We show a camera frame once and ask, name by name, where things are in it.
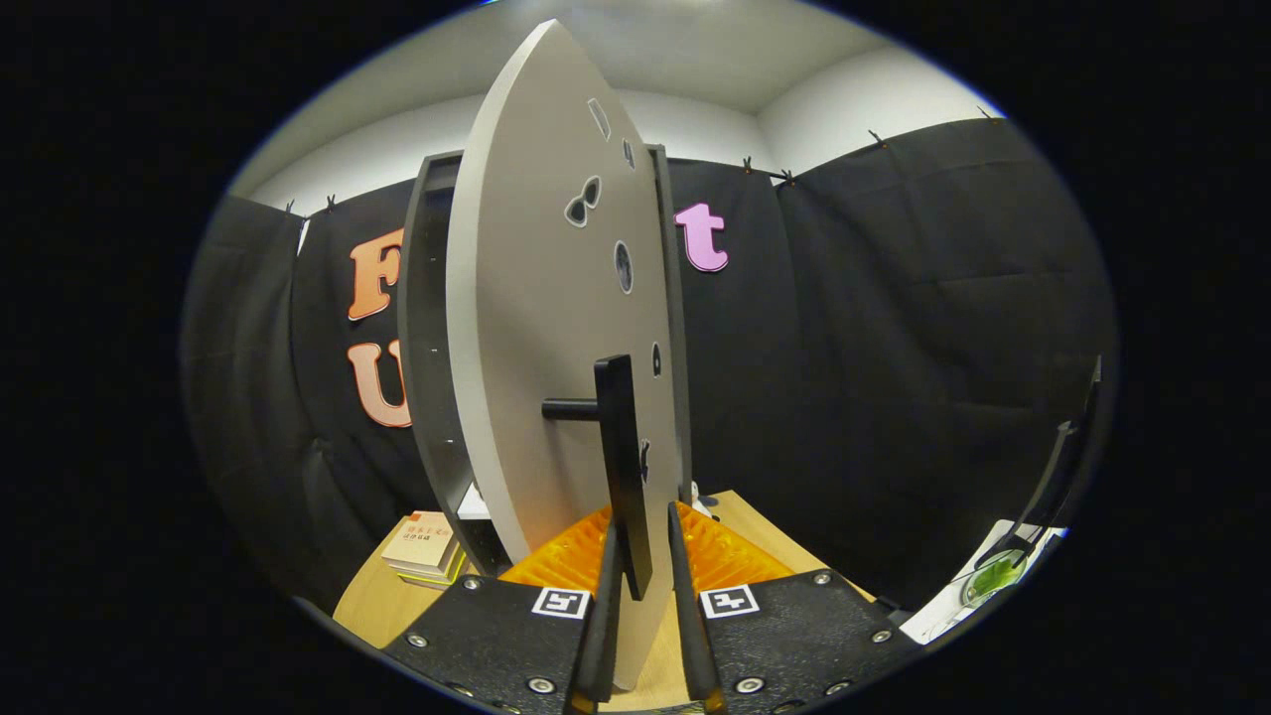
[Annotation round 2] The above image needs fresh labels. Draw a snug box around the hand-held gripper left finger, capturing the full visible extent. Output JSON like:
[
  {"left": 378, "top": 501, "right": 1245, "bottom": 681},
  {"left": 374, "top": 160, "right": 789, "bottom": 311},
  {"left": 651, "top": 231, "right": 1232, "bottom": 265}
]
[{"left": 382, "top": 504, "right": 629, "bottom": 715}]

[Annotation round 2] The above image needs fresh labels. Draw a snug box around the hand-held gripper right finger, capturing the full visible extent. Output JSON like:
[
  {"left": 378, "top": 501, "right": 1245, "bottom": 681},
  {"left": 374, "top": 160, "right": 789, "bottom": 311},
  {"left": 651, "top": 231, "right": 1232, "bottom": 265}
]
[{"left": 667, "top": 501, "right": 924, "bottom": 715}]

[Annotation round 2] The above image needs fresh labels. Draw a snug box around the dark grey shoe cabinet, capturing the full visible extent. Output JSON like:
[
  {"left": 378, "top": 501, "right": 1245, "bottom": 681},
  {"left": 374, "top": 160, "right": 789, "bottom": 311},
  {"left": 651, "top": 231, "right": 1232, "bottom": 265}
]
[{"left": 397, "top": 144, "right": 696, "bottom": 577}]

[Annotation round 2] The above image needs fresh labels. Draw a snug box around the yellow edged book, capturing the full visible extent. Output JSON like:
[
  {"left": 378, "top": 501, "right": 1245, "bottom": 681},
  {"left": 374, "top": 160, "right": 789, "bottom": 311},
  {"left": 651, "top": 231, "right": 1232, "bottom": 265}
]
[{"left": 389, "top": 551, "right": 466, "bottom": 585}]

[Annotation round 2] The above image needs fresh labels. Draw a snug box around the beige cover book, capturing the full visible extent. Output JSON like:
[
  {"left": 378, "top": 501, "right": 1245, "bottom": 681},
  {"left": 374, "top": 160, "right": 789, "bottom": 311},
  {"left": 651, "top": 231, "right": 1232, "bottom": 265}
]
[{"left": 381, "top": 509, "right": 458, "bottom": 573}]

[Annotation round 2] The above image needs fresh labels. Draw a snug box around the white desk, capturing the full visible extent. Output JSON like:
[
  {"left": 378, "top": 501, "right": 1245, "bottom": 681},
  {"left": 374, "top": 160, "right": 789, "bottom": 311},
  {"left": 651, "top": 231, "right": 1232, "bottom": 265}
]
[{"left": 899, "top": 518, "right": 1068, "bottom": 644}]

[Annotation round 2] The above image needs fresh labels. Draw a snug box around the green round dish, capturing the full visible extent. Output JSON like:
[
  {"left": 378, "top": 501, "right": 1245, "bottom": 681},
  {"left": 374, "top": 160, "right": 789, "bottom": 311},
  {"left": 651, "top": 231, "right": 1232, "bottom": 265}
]
[{"left": 961, "top": 551, "right": 1029, "bottom": 609}]

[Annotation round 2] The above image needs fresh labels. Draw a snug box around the black backdrop cloth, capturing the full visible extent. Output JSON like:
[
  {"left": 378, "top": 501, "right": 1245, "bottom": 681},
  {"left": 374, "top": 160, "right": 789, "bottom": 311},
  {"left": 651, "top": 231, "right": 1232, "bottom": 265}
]
[{"left": 179, "top": 117, "right": 1118, "bottom": 617}]

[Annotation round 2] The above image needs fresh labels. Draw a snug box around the black computer monitor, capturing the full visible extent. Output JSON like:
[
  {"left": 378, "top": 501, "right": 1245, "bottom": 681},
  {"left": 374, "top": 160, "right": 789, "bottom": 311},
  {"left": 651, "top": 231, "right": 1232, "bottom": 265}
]
[{"left": 978, "top": 356, "right": 1105, "bottom": 572}]

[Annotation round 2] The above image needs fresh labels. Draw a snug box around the row of black cloth clips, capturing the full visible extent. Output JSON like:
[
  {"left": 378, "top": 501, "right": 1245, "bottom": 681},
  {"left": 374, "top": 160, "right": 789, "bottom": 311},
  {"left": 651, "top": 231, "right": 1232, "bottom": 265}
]
[{"left": 286, "top": 104, "right": 994, "bottom": 215}]

